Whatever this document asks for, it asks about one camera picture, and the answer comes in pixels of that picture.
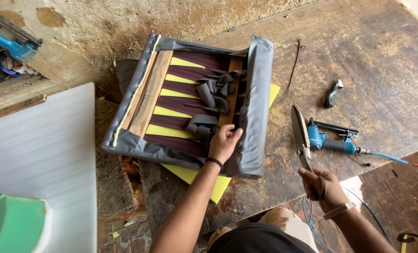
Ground wooden strip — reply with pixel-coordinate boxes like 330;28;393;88
0;94;48;124

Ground black wristband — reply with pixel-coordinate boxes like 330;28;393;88
205;157;225;173

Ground crumpled plastic wrappers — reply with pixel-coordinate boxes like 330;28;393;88
0;53;40;78

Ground yellow foam sheet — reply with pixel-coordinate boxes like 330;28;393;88
161;83;281;205

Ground grey upholstered wooden seat frame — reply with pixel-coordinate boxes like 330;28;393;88
101;33;275;180

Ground black-handled staple remover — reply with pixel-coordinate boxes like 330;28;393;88
323;79;344;109

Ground person's black shirt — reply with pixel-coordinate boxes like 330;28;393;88
207;222;316;253

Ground green foam block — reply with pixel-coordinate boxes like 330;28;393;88
0;192;53;253

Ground black strap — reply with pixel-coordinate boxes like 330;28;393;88
397;232;418;244

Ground dark blue air hose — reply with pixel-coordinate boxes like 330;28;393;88
302;186;390;253

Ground thin black wire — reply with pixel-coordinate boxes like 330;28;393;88
353;154;372;167

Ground heap of grey fabric strips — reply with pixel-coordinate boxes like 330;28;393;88
186;70;247;145

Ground person's left hand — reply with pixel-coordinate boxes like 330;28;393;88
208;124;244;165

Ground large metal tailor's shears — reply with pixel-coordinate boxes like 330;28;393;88
291;105;328;201

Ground person's beige trousers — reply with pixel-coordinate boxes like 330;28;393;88
206;207;320;253

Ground thin dark strand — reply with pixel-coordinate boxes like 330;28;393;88
285;39;306;103

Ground person's right hand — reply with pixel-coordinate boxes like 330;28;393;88
297;167;350;213

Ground light blue air hose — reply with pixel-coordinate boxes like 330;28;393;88
372;151;409;164

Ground white foam sheet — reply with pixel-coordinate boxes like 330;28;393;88
0;82;98;253

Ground beige wristband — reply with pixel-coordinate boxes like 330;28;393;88
322;202;356;221

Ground blue pneumatic staple gun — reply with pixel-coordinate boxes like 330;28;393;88
307;118;374;156
0;5;43;63

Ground dark grey cloth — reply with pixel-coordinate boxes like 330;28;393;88
115;59;140;96

